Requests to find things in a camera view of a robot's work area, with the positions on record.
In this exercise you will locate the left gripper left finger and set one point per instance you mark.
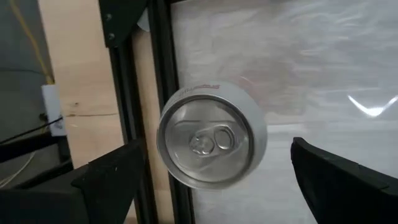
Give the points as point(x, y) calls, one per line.
point(102, 186)

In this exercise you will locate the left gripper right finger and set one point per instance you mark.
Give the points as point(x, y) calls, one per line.
point(348, 196)

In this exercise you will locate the white and red soda can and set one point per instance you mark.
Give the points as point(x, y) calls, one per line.
point(211, 140)

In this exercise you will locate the black metal bar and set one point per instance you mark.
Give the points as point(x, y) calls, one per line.
point(25, 147)

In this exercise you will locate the black aluminium table frame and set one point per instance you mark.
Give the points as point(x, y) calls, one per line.
point(161, 46)

